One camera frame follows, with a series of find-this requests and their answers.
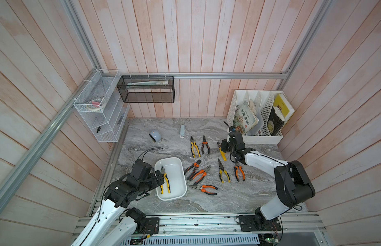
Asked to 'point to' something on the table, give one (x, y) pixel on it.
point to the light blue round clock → (156, 136)
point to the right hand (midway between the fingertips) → (223, 140)
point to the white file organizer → (260, 116)
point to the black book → (275, 121)
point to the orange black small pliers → (206, 143)
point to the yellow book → (285, 108)
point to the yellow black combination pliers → (192, 143)
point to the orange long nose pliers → (202, 188)
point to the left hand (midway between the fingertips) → (156, 182)
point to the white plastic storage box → (174, 168)
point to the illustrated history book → (244, 119)
